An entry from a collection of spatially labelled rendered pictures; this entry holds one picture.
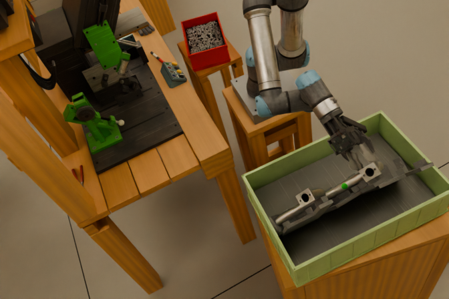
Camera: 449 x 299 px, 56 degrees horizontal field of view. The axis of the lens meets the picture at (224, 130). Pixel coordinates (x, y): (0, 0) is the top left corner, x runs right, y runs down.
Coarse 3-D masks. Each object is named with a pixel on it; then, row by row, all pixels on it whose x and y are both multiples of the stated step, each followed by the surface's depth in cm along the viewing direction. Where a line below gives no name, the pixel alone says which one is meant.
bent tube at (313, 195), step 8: (304, 192) 125; (312, 192) 124; (320, 192) 129; (304, 200) 126; (312, 200) 123; (296, 208) 142; (304, 208) 141; (280, 216) 146; (288, 216) 144; (280, 224) 147
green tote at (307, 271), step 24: (360, 120) 166; (384, 120) 166; (312, 144) 163; (408, 144) 156; (264, 168) 162; (288, 168) 168; (432, 168) 148; (264, 216) 148; (408, 216) 141; (432, 216) 151; (360, 240) 139; (384, 240) 149; (288, 264) 141; (312, 264) 138; (336, 264) 146
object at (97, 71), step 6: (96, 66) 200; (114, 66) 202; (84, 72) 199; (90, 72) 200; (96, 72) 200; (102, 72) 202; (108, 72) 203; (114, 72) 204; (90, 78) 201; (96, 78) 202; (108, 78) 205; (114, 78) 206; (90, 84) 202; (96, 84) 204; (108, 84) 205; (96, 90) 205
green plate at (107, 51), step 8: (96, 24) 189; (104, 24) 190; (88, 32) 189; (96, 32) 190; (104, 32) 192; (88, 40) 191; (96, 40) 192; (104, 40) 193; (112, 40) 195; (96, 48) 194; (104, 48) 195; (112, 48) 196; (96, 56) 196; (104, 56) 197; (112, 56) 198; (104, 64) 198; (112, 64) 200
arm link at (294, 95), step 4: (288, 92) 140; (292, 92) 139; (296, 92) 139; (292, 96) 138; (296, 96) 138; (300, 96) 137; (292, 100) 138; (296, 100) 138; (300, 100) 138; (292, 104) 138; (296, 104) 138; (300, 104) 138; (304, 104) 138; (308, 104) 135; (292, 108) 139; (296, 108) 139; (300, 108) 139; (304, 108) 139; (308, 108) 139; (292, 112) 141; (308, 112) 145
